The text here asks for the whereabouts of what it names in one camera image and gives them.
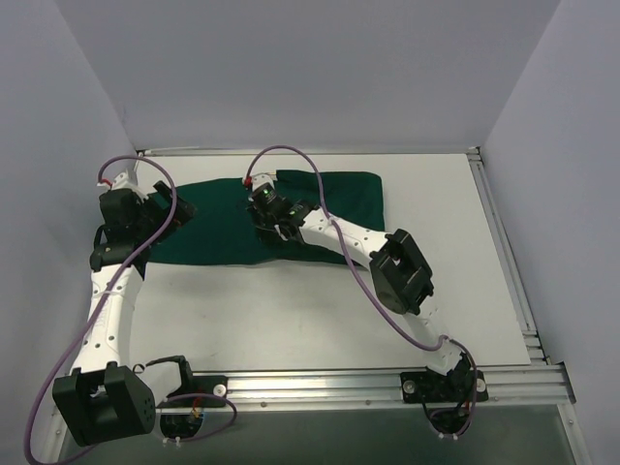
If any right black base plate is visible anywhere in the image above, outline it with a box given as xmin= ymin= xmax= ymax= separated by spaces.
xmin=400 ymin=370 xmax=474 ymax=404

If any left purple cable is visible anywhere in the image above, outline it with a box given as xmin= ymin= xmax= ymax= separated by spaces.
xmin=23 ymin=154 xmax=238 ymax=464

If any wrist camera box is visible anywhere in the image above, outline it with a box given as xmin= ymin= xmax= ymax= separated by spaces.
xmin=97 ymin=170 xmax=146 ymax=201
xmin=244 ymin=173 xmax=292 ymax=215

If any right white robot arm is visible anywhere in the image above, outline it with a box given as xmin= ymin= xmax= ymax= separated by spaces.
xmin=247 ymin=200 xmax=477 ymax=400

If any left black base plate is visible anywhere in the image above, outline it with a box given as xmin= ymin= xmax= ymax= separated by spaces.
xmin=159 ymin=375 xmax=229 ymax=409

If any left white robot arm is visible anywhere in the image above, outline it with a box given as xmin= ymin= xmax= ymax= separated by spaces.
xmin=52 ymin=180 xmax=196 ymax=447

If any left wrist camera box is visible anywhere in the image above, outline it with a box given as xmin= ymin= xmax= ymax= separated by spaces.
xmin=97 ymin=170 xmax=146 ymax=201

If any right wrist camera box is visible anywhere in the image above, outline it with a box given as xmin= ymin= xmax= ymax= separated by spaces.
xmin=244 ymin=173 xmax=292 ymax=215

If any purple cable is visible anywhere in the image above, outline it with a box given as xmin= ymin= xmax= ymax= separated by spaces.
xmin=244 ymin=143 xmax=479 ymax=435
xmin=23 ymin=154 xmax=238 ymax=464

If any green surgical drape cloth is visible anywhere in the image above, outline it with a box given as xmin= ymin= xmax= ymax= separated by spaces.
xmin=149 ymin=171 xmax=386 ymax=266

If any aluminium front rail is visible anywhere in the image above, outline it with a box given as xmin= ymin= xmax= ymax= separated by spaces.
xmin=50 ymin=360 xmax=577 ymax=416

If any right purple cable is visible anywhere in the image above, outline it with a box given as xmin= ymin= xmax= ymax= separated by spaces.
xmin=244 ymin=143 xmax=479 ymax=435

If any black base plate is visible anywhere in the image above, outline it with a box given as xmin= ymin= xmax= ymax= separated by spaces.
xmin=159 ymin=375 xmax=229 ymax=409
xmin=400 ymin=370 xmax=474 ymax=404

